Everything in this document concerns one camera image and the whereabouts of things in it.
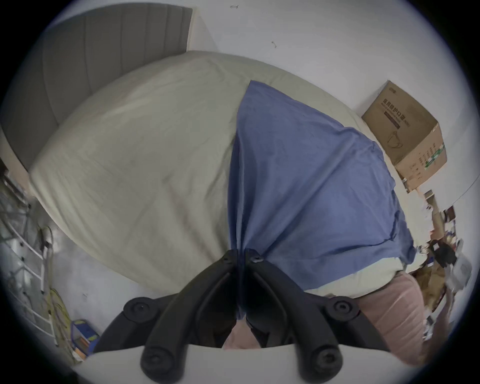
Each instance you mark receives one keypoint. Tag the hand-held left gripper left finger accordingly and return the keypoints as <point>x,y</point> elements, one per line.
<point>176,311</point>

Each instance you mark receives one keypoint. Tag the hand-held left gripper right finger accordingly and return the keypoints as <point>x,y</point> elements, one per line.
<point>300,303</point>

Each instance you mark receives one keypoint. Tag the blue shirt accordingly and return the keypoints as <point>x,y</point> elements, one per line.
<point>300,187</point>

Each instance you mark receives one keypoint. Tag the bed with beige sheet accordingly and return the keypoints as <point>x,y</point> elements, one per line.
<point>142,161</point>

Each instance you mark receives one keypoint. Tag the white metal rack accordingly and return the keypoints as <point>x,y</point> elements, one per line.
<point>22,262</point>

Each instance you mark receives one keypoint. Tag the brown cardboard carton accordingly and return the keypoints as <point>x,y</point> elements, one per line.
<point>410,131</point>

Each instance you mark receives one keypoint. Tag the grey padded headboard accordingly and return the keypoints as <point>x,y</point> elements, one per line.
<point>93,63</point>

